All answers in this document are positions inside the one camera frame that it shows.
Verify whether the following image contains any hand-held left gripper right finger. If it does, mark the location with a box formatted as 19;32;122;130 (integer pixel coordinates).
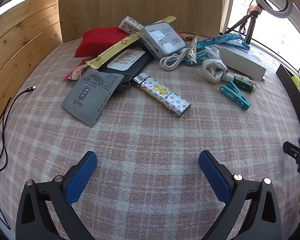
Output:
199;150;283;240

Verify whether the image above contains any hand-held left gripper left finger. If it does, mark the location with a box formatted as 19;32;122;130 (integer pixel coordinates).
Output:
16;151;98;240

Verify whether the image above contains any black container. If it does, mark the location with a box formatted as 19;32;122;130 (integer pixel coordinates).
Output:
276;64;300;136

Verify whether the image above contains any red white creamer packet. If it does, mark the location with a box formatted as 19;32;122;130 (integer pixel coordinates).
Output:
61;59;95;81

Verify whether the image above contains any black wet wipes pack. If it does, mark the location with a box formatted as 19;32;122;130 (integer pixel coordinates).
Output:
98;47;154;92

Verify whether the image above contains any long yellow flower-print packet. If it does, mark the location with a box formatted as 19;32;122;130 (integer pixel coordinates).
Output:
86;16;177;69

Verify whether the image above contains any dotted white tissue pack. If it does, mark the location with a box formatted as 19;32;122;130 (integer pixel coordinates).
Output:
118;16;143;34

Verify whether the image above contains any pink plaid cloth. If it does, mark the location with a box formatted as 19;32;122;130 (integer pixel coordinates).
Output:
0;31;300;240

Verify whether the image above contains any grey foil sachet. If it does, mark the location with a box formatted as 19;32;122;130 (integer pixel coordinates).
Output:
61;69;125;128

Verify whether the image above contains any small green labelled tube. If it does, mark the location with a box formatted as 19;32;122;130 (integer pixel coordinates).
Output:
222;72;256;93

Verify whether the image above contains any patterned white lighter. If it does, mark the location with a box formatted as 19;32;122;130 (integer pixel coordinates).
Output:
133;72;192;118

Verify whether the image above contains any white printed box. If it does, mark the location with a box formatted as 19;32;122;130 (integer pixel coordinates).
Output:
215;44;267;82

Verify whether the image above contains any white plastic bag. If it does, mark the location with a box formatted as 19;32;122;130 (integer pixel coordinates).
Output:
201;47;229;84

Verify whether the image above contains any blue plastic piece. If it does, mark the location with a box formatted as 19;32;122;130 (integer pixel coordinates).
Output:
224;40;251;51

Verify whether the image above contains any black tripod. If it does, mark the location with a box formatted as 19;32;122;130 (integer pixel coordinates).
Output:
226;5;262;46

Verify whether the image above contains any blue toothpaste box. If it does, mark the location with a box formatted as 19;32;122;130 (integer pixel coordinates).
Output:
196;33;245;49

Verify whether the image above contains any red pouch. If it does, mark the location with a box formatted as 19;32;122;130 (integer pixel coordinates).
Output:
74;27;127;58

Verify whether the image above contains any grey tin box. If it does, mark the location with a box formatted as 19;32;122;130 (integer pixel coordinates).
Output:
139;22;187;61

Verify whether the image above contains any wooden slat panel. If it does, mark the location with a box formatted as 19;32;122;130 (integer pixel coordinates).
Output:
0;0;63;121

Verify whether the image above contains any wooden board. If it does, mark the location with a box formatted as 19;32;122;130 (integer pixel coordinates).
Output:
58;0;224;42

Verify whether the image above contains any black usb cable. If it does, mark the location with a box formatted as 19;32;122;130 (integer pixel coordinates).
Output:
0;85;37;173

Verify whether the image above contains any white cable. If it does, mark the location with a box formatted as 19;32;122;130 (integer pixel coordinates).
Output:
159;47;190;71

